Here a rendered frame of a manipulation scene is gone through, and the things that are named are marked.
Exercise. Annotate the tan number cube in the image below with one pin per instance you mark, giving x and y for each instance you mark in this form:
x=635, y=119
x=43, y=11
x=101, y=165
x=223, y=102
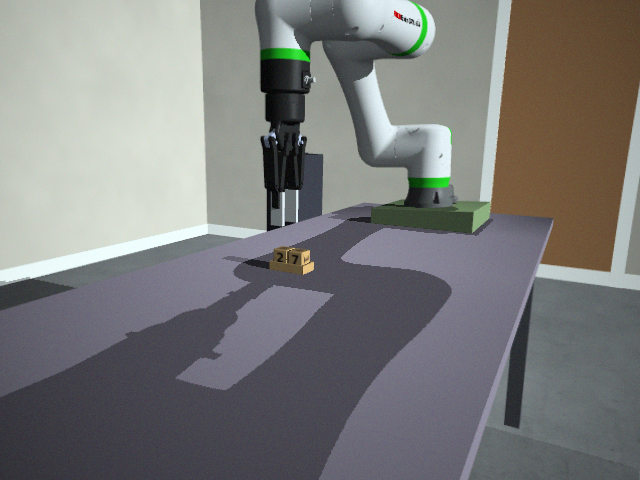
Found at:
x=281, y=254
x=299, y=256

